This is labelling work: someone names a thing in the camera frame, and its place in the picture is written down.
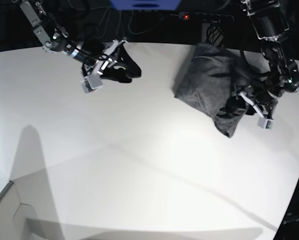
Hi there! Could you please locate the blue box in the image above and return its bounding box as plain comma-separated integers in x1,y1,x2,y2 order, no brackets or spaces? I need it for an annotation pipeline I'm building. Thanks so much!
110,0,181,11

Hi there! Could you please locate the black cable bundle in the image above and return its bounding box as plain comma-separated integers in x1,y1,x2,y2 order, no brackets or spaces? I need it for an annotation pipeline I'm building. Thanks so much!
204,21,227,48

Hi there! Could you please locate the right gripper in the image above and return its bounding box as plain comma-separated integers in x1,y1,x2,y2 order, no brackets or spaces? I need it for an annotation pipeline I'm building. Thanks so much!
71,39,142,94

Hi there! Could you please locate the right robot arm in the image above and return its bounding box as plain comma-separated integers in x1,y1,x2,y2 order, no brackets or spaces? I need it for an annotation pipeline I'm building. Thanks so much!
19,0,142,94

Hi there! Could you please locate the white table partition panel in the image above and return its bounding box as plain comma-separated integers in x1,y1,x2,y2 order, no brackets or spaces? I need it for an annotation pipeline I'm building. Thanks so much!
0,182,65,240

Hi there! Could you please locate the grey t-shirt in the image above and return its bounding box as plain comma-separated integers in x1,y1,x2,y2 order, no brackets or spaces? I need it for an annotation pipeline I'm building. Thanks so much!
173,43,255,138

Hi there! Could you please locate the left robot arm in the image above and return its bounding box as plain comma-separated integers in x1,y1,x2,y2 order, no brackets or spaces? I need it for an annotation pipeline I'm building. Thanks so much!
226,0,299,129

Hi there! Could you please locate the black power strip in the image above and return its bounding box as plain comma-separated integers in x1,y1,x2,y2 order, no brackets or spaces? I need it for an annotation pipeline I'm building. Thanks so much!
177,11,235,24

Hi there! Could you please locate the grey looped cable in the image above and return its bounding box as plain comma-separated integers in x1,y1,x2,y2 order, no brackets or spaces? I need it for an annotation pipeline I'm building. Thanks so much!
93,9,165,40

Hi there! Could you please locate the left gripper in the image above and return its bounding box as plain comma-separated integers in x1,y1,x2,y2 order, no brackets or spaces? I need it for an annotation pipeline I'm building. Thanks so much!
225,84,278,130

